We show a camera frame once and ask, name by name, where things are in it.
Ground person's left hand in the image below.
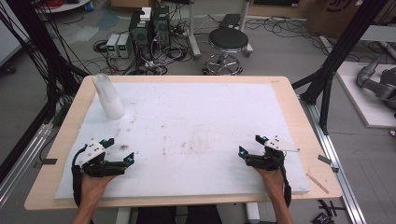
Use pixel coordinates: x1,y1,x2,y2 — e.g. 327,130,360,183
80,172,119,203

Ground aluminium rail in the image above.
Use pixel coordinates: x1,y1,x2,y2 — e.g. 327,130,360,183
299,95,368,224
0,121,54,208

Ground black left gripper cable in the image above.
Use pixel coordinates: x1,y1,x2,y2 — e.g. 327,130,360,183
71,144,89,208

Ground person's right hand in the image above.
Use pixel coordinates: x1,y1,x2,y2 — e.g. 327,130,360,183
253,165,287,198

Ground black parts on floor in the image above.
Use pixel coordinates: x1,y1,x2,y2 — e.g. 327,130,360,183
310,199,347,224

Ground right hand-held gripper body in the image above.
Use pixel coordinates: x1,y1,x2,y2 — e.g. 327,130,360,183
245,134,301,172

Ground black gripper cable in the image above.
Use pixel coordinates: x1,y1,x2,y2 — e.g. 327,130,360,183
71,144,89,208
271,151,292,208

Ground white foam mat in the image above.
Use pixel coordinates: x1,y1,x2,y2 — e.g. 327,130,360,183
54,81,312,200

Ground white platform board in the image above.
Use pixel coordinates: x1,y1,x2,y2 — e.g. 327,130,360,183
335,61,396,130

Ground grey desk leg with foot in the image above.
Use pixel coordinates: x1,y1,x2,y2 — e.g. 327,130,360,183
186,0,203,61

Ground black metal frame post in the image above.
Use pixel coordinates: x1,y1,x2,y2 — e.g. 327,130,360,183
291,0,390,135

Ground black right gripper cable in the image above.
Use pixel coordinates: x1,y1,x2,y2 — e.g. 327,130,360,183
271,151,292,208

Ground black computer tower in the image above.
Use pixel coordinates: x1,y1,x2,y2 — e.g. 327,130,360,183
151,5,172,49
128,10,154,61

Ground coiled black cable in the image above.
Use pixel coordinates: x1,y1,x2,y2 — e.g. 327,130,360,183
92,39,109,53

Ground brown cardboard box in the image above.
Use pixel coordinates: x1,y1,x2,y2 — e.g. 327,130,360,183
305,0,396,39

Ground clear plastic cup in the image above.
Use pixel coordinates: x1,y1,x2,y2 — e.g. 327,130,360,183
92,73,126,121

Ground person's dark trouser legs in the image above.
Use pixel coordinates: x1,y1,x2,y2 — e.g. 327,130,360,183
135,203,224,224

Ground grey bench power supply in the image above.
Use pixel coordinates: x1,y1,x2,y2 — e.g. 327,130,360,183
106,33,121,59
117,33,133,59

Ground black round stool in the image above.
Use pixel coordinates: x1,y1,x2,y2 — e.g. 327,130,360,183
201,27,254,77

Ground black frame with cable bundle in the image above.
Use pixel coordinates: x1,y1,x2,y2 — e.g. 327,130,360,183
0,0,90,185

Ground white table leg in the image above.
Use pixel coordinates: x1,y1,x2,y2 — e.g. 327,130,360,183
115,206,133,224
245,202,262,224

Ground black flat device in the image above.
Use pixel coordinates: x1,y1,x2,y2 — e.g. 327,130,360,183
219,13,243,30

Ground thin wooden stick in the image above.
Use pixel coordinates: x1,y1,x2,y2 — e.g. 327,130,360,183
305,172,330,195

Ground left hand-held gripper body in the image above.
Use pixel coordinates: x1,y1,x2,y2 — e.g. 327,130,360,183
80,138,127,178

